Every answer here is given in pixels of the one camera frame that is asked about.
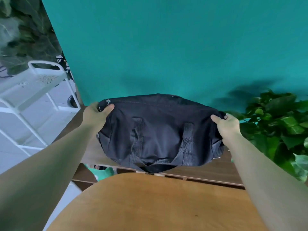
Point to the person's right hand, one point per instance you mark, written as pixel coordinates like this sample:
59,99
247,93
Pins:
227,128

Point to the person's left forearm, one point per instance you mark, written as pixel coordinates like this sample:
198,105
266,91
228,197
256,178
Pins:
41,175

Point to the black duffel bag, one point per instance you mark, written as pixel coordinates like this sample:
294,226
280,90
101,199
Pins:
158,132

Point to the person's right forearm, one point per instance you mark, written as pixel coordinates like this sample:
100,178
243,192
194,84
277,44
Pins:
267,182

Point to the green leafy potted plant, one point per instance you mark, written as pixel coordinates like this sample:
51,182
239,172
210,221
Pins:
276,132

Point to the person's right thumb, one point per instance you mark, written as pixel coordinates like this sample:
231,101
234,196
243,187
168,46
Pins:
217,119

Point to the white metal utility cart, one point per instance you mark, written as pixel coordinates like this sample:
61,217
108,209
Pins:
31,103

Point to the large dark leafy plant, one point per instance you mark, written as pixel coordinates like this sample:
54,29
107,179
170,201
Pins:
24,33

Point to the person's left hand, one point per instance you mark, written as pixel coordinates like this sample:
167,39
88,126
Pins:
93,117

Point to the person's left thumb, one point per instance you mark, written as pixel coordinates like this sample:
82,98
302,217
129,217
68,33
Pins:
107,109

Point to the black round pot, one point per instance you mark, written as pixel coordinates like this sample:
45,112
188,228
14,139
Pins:
72,99

